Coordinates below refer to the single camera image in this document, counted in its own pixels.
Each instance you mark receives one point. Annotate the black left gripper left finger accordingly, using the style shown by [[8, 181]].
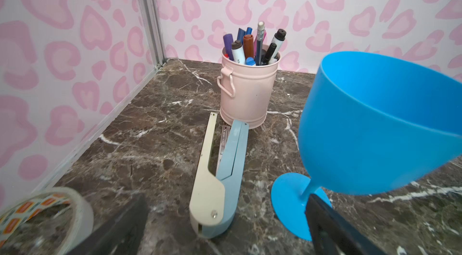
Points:
[[121, 234]]

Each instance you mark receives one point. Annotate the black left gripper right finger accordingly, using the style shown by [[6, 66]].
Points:
[[332, 234]]

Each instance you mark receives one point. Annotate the blue glass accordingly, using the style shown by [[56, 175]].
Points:
[[371, 124]]

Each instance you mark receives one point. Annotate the white grey stapler tool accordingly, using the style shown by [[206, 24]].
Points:
[[214, 198]]

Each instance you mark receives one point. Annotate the masking tape roll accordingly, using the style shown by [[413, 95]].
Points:
[[50, 222]]

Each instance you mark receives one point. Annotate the pink pen holder cup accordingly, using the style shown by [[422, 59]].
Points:
[[245, 91]]

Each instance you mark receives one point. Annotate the white marker black cap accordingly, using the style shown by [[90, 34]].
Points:
[[275, 45]]

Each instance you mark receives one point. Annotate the black capped white marker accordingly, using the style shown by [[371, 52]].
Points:
[[238, 52]]

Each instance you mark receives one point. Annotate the brown marker pen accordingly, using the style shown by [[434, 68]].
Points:
[[248, 46]]

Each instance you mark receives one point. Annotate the grey mechanical pencil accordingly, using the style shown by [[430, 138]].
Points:
[[259, 42]]

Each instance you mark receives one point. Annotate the purple marker pen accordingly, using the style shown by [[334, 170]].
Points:
[[228, 41]]

